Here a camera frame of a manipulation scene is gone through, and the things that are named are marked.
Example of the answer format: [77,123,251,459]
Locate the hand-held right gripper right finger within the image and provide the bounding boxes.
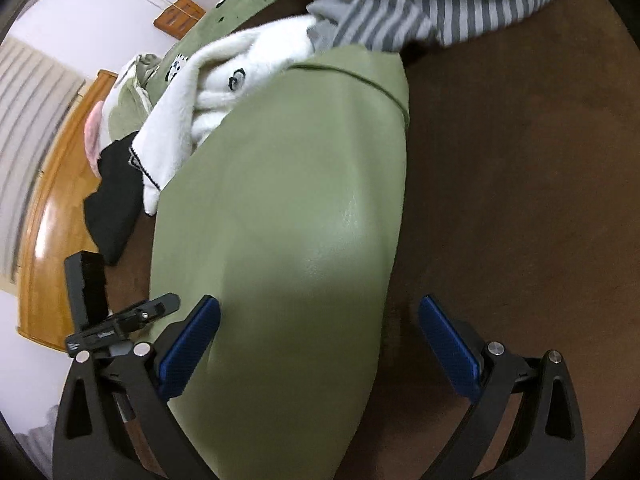
[418,294,587,480]

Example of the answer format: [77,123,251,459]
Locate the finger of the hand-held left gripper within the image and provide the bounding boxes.
[107,294,181,335]

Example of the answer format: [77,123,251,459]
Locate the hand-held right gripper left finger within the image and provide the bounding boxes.
[51,294,222,480]

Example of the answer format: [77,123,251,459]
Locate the olive green jacket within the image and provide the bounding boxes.
[150,44,412,480]

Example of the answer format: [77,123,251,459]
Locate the wooden headboard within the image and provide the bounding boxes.
[15,69,121,353]

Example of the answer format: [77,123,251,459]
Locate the black garment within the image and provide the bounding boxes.
[82,130,152,267]

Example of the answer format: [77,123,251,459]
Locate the pink plush cloth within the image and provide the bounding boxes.
[82,101,105,177]

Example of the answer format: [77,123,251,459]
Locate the white window blind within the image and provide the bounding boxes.
[0,40,88,288]

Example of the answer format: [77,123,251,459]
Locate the white fleece garment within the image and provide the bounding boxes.
[131,14,321,217]

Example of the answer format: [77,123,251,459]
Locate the orange wooden chair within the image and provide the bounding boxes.
[152,0,207,41]

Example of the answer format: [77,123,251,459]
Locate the green printed blanket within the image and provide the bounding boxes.
[107,0,313,143]

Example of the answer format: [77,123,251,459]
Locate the grey striped garment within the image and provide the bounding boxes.
[285,0,566,56]

